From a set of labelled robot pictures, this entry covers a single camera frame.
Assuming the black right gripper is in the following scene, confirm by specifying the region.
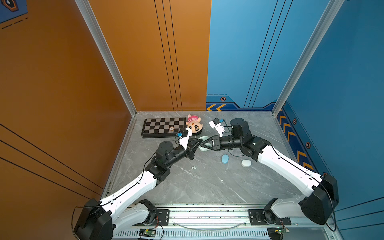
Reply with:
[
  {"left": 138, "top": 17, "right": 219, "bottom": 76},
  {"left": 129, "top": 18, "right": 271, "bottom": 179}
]
[{"left": 200, "top": 135, "right": 243, "bottom": 152}]

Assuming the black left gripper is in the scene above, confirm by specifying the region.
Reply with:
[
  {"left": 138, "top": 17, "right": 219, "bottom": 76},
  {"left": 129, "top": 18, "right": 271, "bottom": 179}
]
[{"left": 164, "top": 137, "right": 202, "bottom": 170}]

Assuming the mint green charging case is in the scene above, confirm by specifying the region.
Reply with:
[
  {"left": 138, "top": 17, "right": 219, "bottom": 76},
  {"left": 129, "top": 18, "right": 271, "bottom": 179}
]
[{"left": 198, "top": 135, "right": 212, "bottom": 153}]

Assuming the light blue charging case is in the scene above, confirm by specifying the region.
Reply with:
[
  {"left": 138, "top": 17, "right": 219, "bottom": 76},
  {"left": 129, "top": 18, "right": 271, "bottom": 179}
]
[{"left": 221, "top": 155, "right": 229, "bottom": 164}]

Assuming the white earbud charging case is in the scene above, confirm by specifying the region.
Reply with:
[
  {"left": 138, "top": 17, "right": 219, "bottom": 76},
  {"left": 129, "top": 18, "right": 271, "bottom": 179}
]
[{"left": 241, "top": 160, "right": 252, "bottom": 168}]

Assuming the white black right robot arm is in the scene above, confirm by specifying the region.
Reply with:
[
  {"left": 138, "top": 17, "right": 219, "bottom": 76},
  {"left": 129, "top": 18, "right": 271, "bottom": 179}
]
[{"left": 201, "top": 118, "right": 339, "bottom": 225}]

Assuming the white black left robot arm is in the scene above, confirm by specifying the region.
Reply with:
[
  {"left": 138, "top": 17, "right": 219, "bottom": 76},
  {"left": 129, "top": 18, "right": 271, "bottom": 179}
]
[{"left": 71, "top": 139, "right": 202, "bottom": 240}]

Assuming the pink plush doll head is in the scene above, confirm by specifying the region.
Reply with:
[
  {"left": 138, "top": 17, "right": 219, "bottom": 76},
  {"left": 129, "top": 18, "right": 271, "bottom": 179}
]
[{"left": 186, "top": 115, "right": 203, "bottom": 135}]

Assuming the black folding chess board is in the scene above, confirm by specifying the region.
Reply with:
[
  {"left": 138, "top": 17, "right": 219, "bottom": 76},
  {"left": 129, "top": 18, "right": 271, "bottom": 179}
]
[{"left": 141, "top": 118, "right": 186, "bottom": 139}]

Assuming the green circuit board left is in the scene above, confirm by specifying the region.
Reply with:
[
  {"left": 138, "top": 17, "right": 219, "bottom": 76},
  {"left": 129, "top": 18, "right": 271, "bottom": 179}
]
[{"left": 139, "top": 229, "right": 157, "bottom": 239}]

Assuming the green circuit board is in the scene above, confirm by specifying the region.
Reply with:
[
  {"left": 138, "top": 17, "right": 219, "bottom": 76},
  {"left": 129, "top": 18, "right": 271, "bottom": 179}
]
[
  {"left": 139, "top": 229, "right": 157, "bottom": 239},
  {"left": 273, "top": 227, "right": 290, "bottom": 235}
]

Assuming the green circuit board right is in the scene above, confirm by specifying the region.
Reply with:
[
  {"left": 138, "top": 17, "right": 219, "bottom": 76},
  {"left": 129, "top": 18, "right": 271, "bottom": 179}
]
[{"left": 273, "top": 227, "right": 290, "bottom": 235}]

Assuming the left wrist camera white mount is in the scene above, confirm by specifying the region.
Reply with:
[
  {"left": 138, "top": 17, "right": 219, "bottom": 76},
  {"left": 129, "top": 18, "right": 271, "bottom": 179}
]
[{"left": 177, "top": 128, "right": 193, "bottom": 150}]

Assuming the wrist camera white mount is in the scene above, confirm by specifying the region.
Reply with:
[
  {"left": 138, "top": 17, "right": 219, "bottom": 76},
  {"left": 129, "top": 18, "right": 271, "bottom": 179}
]
[
  {"left": 209, "top": 118, "right": 225, "bottom": 137},
  {"left": 177, "top": 128, "right": 193, "bottom": 150}
]

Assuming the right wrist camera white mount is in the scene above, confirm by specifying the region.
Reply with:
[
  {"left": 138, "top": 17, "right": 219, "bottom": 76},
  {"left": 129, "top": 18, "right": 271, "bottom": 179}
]
[{"left": 209, "top": 118, "right": 225, "bottom": 137}]

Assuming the aluminium corner post left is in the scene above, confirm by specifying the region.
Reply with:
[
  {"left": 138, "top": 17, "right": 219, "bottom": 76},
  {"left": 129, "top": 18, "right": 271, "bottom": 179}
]
[{"left": 75, "top": 0, "right": 137, "bottom": 117}]

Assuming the aluminium corner post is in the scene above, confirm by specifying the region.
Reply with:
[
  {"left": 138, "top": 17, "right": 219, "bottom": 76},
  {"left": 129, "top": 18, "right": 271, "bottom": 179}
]
[
  {"left": 75, "top": 0, "right": 137, "bottom": 117},
  {"left": 272, "top": 0, "right": 345, "bottom": 117}
]

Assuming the aluminium corner post right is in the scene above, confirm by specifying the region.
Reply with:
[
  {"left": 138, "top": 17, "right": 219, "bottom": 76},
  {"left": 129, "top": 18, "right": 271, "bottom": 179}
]
[{"left": 272, "top": 0, "right": 345, "bottom": 117}]

